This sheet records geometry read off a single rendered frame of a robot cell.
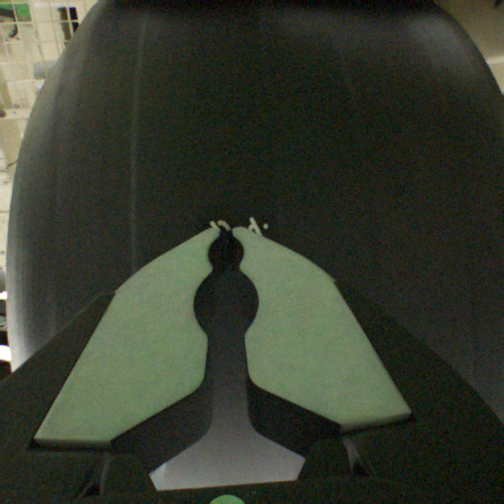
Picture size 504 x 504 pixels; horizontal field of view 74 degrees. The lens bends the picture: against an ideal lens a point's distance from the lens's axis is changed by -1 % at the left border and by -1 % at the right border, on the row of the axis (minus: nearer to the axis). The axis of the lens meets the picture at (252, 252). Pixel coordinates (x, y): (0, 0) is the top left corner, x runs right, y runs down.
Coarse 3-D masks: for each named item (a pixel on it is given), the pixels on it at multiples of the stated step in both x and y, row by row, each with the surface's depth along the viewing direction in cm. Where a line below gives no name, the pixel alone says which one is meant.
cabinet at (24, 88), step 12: (0, 12) 344; (12, 24) 357; (0, 36) 346; (0, 48) 347; (12, 48) 360; (12, 60) 361; (24, 60) 375; (24, 72) 376; (12, 84) 364; (24, 84) 378; (12, 96) 365; (24, 96) 379; (24, 120) 382
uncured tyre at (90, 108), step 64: (128, 0) 19; (192, 0) 19; (256, 0) 19; (320, 0) 19; (384, 0) 19; (64, 64) 17; (128, 64) 16; (192, 64) 16; (256, 64) 16; (320, 64) 16; (384, 64) 16; (448, 64) 16; (64, 128) 15; (128, 128) 14; (192, 128) 15; (256, 128) 15; (320, 128) 15; (384, 128) 15; (448, 128) 15; (64, 192) 14; (128, 192) 14; (192, 192) 14; (256, 192) 14; (320, 192) 14; (384, 192) 14; (448, 192) 14; (64, 256) 14; (128, 256) 13; (320, 256) 14; (384, 256) 14; (448, 256) 14; (64, 320) 14; (448, 320) 14; (192, 448) 14; (256, 448) 14
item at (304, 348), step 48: (240, 240) 11; (240, 288) 10; (288, 288) 9; (336, 288) 9; (288, 336) 7; (336, 336) 7; (288, 384) 6; (336, 384) 6; (384, 384) 6; (288, 432) 6; (336, 432) 6
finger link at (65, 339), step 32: (96, 320) 8; (64, 352) 7; (0, 384) 6; (32, 384) 6; (0, 416) 6; (32, 416) 6; (0, 448) 5; (32, 448) 5; (64, 448) 5; (96, 448) 5; (0, 480) 5; (32, 480) 5; (64, 480) 5; (96, 480) 5
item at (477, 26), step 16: (432, 0) 40; (448, 0) 37; (464, 0) 35; (480, 0) 33; (496, 0) 31; (464, 16) 35; (480, 16) 33; (496, 16) 31; (480, 32) 33; (496, 32) 31; (480, 48) 33; (496, 48) 31
